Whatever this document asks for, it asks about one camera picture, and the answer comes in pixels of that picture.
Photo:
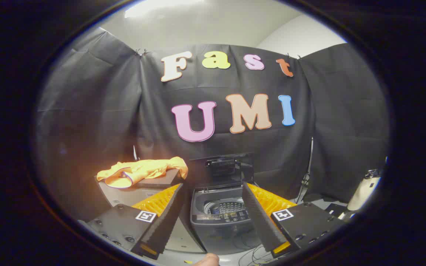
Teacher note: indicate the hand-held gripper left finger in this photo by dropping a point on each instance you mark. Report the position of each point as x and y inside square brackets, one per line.
[166, 218]

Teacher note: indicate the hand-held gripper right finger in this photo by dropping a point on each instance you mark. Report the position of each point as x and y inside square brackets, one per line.
[261, 218]

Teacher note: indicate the grey washing machine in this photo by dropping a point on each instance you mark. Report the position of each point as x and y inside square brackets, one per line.
[218, 236]

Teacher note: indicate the yellow button shirt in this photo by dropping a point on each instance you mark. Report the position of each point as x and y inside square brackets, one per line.
[142, 170]

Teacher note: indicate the dark washing machine lid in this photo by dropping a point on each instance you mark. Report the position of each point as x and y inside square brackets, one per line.
[220, 170]

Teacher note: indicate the grey cabinet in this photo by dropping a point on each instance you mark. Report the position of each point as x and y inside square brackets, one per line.
[124, 195]

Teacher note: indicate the black light stand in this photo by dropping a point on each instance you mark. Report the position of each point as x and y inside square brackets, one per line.
[305, 181]

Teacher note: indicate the white rounded device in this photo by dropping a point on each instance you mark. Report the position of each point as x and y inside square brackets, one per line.
[362, 190]

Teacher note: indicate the black backdrop cloth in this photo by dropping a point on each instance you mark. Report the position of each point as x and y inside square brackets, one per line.
[98, 111]

